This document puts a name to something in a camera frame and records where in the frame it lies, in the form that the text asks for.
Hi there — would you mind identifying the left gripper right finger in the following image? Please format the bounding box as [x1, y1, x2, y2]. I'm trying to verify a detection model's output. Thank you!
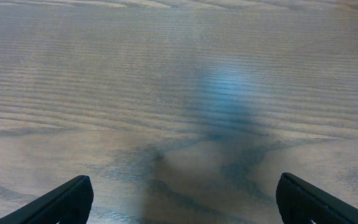
[275, 172, 358, 224]

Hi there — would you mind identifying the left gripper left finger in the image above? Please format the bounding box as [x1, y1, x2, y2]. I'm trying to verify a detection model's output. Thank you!
[0, 175, 94, 224]

